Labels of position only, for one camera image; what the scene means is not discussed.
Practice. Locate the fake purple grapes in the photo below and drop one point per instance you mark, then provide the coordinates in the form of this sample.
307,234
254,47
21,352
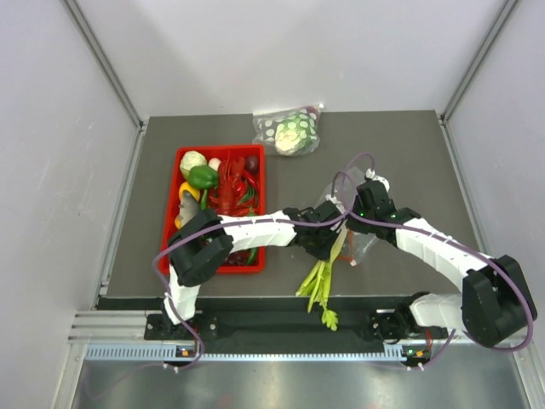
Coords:
237,259

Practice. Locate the fake orange yellow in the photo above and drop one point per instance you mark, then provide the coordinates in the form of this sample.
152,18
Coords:
185,187

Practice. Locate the fake cabbage in bag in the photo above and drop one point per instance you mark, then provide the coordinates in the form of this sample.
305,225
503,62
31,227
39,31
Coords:
297,134

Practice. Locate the fake white cauliflower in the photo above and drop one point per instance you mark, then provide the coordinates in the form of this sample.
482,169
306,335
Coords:
189,160

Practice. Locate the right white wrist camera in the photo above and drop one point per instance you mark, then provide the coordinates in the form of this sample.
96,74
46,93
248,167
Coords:
370,175

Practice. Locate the fake grey fish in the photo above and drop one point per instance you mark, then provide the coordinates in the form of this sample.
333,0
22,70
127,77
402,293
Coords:
188,208

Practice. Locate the fake celery stalk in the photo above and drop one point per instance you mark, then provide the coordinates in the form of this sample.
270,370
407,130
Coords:
317,284

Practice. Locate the fake green bell pepper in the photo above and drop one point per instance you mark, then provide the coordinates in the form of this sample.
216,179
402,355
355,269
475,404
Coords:
203,177

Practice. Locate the fake red lobster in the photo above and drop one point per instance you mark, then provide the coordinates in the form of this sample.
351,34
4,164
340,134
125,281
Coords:
237,192

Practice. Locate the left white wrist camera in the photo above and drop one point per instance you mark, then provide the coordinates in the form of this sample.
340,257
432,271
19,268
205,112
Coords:
336,202

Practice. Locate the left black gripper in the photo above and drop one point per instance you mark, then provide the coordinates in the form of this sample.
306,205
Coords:
324,253

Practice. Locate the fake dark red onion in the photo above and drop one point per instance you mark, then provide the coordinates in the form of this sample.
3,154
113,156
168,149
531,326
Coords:
252,164

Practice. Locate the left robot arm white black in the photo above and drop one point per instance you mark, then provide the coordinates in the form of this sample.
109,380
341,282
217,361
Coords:
196,252

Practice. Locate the fake green cucumber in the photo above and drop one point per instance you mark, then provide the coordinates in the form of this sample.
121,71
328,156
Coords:
251,256

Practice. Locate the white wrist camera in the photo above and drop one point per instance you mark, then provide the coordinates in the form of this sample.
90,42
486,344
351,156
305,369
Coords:
370,175
336,202

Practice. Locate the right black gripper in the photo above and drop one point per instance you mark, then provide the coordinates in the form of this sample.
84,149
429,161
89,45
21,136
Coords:
356,226

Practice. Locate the clear bag with cabbage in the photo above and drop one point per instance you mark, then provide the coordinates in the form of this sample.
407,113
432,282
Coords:
265,125

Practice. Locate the fake white mushroom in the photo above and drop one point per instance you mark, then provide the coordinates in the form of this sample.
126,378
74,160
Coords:
214,163

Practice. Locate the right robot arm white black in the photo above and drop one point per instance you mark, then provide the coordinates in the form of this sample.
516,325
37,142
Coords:
493,301

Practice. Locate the red plastic tray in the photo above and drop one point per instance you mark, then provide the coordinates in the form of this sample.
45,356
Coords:
209,152

